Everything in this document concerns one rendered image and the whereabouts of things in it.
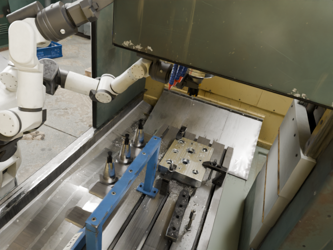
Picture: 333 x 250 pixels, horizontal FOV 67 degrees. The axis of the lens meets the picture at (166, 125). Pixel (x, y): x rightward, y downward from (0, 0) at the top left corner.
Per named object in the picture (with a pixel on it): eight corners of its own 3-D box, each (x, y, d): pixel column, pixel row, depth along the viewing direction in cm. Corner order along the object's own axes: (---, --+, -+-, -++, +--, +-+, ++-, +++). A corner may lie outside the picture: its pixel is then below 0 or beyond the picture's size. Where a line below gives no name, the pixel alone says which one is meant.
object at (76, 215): (61, 218, 71) (60, 217, 70) (73, 205, 75) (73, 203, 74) (82, 229, 69) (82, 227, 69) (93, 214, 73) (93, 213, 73)
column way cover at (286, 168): (245, 247, 106) (300, 157, 77) (254, 175, 144) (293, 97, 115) (256, 252, 105) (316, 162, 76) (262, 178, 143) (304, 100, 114)
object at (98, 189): (85, 191, 79) (84, 190, 79) (95, 180, 84) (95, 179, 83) (104, 200, 78) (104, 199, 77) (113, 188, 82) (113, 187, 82)
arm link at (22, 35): (32, 22, 65) (31, 75, 68) (48, 26, 73) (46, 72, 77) (7, 18, 64) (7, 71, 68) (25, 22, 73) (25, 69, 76)
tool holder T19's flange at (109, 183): (111, 190, 82) (111, 185, 81) (95, 183, 84) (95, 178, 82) (121, 178, 87) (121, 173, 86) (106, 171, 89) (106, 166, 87)
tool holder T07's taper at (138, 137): (140, 146, 99) (141, 132, 96) (131, 141, 101) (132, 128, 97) (145, 140, 103) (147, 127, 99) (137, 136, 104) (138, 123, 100)
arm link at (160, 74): (184, 73, 97) (156, 64, 100) (179, 94, 102) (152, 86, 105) (193, 64, 107) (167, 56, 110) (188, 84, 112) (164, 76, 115)
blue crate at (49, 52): (31, 63, 423) (29, 50, 411) (18, 55, 441) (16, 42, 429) (64, 56, 467) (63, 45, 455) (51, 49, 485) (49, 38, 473)
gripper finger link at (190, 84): (197, 90, 102) (183, 85, 104) (199, 83, 101) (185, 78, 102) (196, 91, 101) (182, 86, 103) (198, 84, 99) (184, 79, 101)
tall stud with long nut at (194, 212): (184, 229, 109) (190, 211, 101) (186, 224, 111) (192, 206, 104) (190, 232, 108) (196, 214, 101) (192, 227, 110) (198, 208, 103)
